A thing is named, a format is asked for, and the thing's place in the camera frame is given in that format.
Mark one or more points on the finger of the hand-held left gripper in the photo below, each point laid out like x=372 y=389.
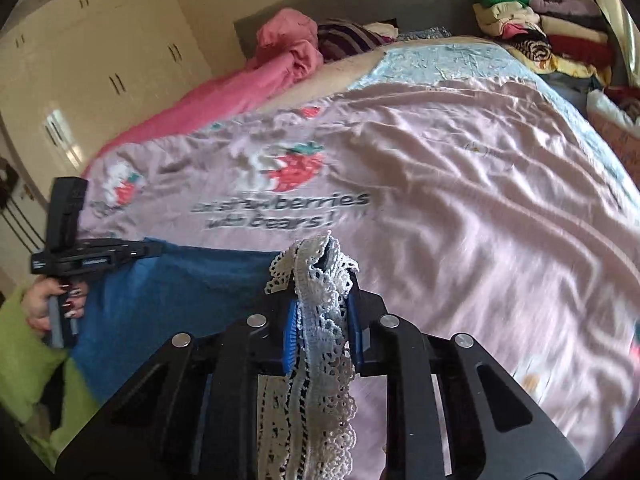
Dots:
x=135 y=252

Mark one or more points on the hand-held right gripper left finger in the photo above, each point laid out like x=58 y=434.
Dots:
x=289 y=332

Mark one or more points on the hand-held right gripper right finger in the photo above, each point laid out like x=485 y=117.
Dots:
x=356 y=340

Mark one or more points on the blue denim jeans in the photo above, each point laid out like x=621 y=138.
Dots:
x=175 y=300

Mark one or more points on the person's left forearm green sleeve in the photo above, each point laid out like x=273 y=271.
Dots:
x=20 y=360

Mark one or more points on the person's left hand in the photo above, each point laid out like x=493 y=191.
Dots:
x=37 y=306

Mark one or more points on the black clothes rack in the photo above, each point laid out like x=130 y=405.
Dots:
x=12 y=210

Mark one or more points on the pink strawberry printed blanket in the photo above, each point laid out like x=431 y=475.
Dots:
x=450 y=210

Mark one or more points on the pink duvet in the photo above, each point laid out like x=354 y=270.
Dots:
x=200 y=100

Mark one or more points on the cream wardrobe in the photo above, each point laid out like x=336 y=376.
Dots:
x=100 y=35

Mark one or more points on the beige bedsheet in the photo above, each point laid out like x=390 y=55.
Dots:
x=330 y=80

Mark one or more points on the light blue quilted cloth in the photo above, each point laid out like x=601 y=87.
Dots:
x=440 y=60

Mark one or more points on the purple striped pillow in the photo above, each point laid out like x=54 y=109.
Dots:
x=345 y=37

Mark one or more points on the blue floral pillow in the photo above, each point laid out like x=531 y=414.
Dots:
x=422 y=34

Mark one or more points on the stack of folded clothes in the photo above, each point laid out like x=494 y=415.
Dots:
x=545 y=30

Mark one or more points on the dark red cloth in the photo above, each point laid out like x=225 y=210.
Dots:
x=625 y=96

